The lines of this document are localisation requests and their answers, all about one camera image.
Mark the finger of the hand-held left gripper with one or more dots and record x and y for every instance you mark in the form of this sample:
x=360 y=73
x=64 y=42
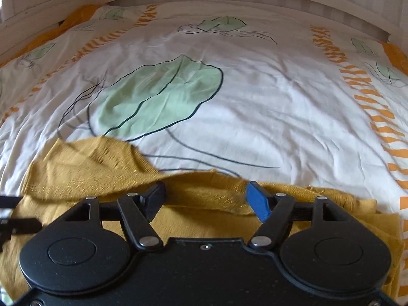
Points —
x=22 y=224
x=11 y=202

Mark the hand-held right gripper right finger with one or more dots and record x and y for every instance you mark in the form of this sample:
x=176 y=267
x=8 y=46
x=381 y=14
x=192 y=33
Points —
x=258 y=201

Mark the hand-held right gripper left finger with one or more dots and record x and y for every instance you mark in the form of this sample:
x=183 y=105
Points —
x=155 y=199

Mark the mustard yellow knit sweater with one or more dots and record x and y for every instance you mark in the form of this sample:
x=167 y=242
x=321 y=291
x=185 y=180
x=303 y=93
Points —
x=204 y=218

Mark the white leaf-print duvet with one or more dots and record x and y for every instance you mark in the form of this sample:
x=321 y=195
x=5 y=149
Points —
x=255 y=102

